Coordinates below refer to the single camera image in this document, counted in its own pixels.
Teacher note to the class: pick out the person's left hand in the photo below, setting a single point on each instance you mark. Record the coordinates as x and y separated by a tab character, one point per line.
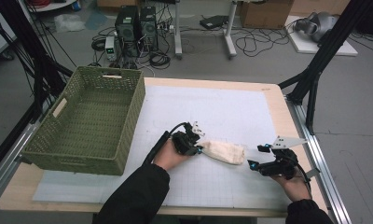
169	157

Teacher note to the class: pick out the black computer tower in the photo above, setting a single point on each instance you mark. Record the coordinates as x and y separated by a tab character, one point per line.
127	28
149	28

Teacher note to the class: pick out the clear plastic bag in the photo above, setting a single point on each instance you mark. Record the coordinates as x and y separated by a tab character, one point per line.
69	23

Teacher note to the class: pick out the grey metal bracket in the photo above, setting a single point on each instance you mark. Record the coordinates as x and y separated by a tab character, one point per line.
313	173

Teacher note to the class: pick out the large cardboard box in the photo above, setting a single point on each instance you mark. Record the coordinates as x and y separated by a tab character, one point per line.
265	14

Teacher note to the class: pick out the aluminium rail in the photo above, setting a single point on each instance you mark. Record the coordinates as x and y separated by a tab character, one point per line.
327	186
7	165

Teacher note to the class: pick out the white desk leg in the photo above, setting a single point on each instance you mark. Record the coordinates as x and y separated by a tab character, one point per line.
177	31
229	34

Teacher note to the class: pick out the teal floor sheet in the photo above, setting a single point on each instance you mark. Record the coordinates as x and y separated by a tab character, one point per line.
96	20

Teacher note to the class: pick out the white grid mat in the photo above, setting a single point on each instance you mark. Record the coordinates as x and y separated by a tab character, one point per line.
206	109

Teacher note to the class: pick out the white power strip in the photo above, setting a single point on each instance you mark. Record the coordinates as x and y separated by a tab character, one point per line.
166	28

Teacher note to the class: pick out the black frame stand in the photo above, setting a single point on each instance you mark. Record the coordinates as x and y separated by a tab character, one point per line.
324	53
35	62

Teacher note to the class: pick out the white bench power supply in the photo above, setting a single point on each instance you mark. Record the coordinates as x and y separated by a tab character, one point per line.
110	46

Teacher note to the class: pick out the person's right hand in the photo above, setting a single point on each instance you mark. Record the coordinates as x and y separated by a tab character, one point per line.
296	189

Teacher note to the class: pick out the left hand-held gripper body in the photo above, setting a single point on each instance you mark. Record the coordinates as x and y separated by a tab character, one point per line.
183	143

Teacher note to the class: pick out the green woven basket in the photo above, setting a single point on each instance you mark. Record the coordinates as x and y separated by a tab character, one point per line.
82	165

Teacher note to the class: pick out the black flat device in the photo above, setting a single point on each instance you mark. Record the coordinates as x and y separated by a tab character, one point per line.
214	21

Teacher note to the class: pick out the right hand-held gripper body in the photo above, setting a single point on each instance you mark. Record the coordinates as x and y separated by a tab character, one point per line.
282	168

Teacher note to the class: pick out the white floor board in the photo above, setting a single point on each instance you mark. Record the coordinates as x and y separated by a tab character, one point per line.
306	46

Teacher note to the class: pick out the cream printed cloth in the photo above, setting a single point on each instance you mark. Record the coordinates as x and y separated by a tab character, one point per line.
223	152

